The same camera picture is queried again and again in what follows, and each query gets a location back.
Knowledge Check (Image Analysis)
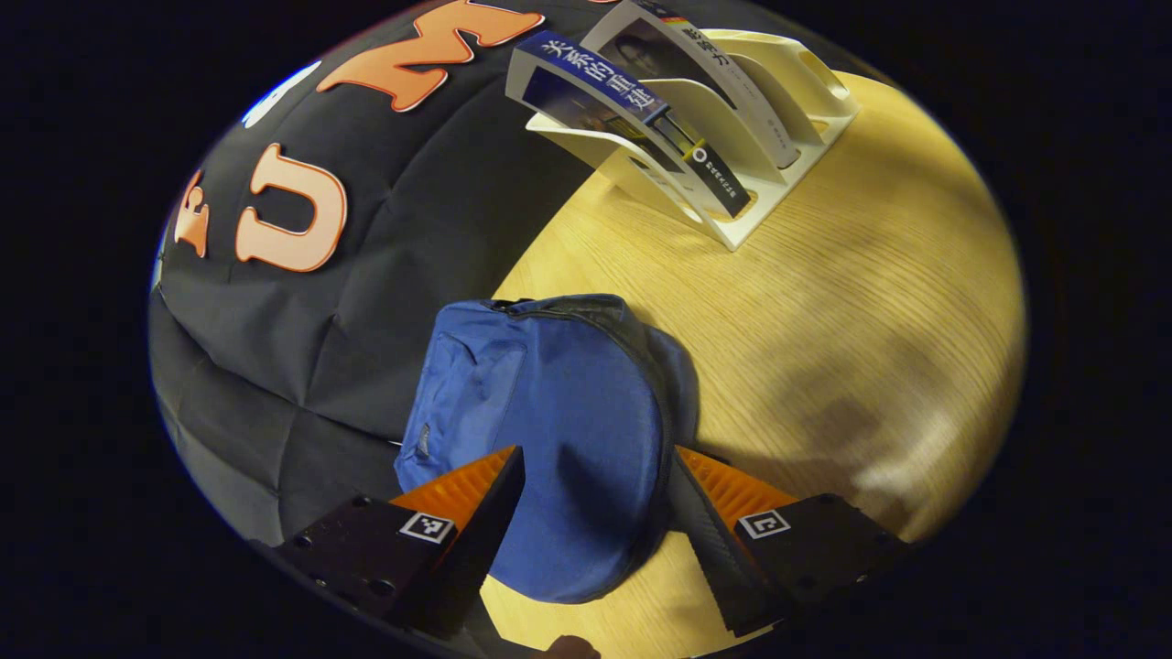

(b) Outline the blue night scene book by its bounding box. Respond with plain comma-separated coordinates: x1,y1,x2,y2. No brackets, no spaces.
505,30,754,221

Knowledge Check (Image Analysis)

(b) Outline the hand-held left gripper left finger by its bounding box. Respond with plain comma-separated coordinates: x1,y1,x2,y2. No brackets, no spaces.
252,445,527,642

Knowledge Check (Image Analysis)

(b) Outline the blue schoolbag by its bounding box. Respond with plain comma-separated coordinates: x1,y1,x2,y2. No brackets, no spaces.
394,293,701,605

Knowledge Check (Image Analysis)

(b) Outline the black backdrop cloth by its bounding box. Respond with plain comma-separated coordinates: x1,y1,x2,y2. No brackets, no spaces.
148,0,642,550

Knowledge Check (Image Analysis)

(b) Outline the white bookshelf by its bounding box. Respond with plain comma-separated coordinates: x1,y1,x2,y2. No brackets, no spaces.
526,27,862,253

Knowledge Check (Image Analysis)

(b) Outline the grey portrait cover book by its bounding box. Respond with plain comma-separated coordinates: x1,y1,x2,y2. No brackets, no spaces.
581,0,802,170

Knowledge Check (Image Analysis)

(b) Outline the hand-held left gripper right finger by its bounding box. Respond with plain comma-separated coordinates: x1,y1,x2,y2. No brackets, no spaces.
673,446,917,640

